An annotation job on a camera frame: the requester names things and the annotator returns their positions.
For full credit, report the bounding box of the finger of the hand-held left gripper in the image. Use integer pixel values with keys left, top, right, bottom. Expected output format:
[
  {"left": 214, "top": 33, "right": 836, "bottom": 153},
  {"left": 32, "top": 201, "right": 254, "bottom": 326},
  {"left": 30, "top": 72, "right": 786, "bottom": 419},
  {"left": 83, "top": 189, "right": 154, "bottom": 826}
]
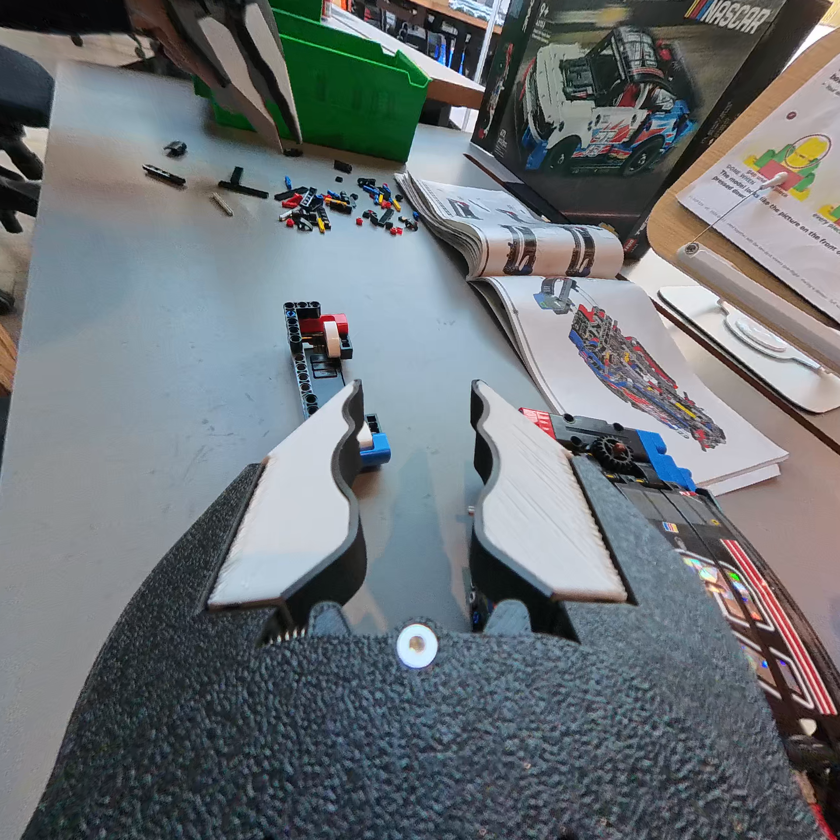
[
  {"left": 164, "top": 0, "right": 284, "bottom": 153},
  {"left": 234, "top": 0, "right": 304, "bottom": 145}
]

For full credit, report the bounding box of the open instruction booklet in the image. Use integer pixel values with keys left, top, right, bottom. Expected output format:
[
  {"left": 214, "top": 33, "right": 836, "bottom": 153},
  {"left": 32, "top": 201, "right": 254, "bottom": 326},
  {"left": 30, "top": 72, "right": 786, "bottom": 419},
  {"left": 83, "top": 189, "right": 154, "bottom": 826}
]
[{"left": 394, "top": 171, "right": 791, "bottom": 497}]

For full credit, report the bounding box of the printed paper sheet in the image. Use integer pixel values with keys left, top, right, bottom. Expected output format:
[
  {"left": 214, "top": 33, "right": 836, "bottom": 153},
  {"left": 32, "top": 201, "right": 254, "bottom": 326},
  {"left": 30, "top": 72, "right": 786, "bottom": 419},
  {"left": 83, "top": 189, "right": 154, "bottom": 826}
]
[{"left": 676, "top": 86, "right": 840, "bottom": 322}]

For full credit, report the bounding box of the green storage bin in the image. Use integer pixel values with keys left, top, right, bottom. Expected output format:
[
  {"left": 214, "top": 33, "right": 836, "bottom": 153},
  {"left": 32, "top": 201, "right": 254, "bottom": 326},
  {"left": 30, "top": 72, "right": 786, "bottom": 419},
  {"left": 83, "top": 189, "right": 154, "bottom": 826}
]
[{"left": 195, "top": 0, "right": 431, "bottom": 162}]

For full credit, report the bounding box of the grey desk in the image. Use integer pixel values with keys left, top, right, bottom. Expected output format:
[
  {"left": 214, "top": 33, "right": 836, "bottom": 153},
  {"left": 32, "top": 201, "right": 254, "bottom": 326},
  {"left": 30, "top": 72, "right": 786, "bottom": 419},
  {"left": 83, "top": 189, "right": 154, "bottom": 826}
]
[{"left": 0, "top": 59, "right": 840, "bottom": 840}]

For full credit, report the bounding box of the red black toy race car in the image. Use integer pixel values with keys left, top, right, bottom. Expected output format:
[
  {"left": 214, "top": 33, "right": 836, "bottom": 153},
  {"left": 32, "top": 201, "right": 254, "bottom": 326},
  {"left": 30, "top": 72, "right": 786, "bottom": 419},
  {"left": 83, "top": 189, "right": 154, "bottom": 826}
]
[{"left": 519, "top": 405, "right": 840, "bottom": 840}]

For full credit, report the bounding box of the black office chair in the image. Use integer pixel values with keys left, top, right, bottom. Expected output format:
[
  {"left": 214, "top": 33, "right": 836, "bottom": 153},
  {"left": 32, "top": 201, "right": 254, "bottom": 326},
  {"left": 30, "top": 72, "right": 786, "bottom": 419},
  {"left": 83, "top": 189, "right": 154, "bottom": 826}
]
[{"left": 0, "top": 46, "right": 56, "bottom": 316}]

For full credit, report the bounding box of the white stand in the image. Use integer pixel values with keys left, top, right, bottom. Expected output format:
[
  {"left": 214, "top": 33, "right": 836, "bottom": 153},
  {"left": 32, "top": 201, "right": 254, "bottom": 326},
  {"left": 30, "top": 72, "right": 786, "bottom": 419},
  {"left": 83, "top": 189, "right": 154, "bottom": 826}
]
[{"left": 657, "top": 241, "right": 840, "bottom": 414}]

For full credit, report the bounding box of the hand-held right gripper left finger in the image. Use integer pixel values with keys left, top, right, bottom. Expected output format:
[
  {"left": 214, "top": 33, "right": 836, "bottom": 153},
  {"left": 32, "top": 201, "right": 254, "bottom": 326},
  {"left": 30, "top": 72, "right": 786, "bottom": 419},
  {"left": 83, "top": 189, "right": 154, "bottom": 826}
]
[{"left": 206, "top": 381, "right": 368, "bottom": 613}]

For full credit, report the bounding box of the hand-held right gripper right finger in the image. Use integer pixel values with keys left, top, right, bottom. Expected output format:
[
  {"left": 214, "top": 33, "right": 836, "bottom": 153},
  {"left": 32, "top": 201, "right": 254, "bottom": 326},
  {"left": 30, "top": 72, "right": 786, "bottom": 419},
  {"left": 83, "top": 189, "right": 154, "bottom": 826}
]
[{"left": 468, "top": 381, "right": 630, "bottom": 607}]

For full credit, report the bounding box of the small toy brick assembly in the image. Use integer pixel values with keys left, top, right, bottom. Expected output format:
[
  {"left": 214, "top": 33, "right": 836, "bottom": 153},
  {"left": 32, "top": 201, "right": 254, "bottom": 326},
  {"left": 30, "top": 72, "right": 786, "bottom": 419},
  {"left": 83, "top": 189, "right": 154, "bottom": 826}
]
[{"left": 284, "top": 301, "right": 392, "bottom": 469}]

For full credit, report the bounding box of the pile of small brick pieces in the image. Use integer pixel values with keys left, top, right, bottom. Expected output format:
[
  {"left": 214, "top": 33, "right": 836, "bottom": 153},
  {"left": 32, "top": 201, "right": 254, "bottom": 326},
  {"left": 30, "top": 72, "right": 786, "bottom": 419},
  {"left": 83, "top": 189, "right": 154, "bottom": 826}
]
[{"left": 142, "top": 138, "right": 421, "bottom": 235}]

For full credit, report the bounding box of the toy set box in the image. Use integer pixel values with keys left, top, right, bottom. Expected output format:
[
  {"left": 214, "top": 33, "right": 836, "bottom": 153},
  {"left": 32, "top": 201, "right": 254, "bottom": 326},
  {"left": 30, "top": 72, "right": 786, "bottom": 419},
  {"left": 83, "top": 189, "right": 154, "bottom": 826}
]
[{"left": 470, "top": 0, "right": 840, "bottom": 244}]

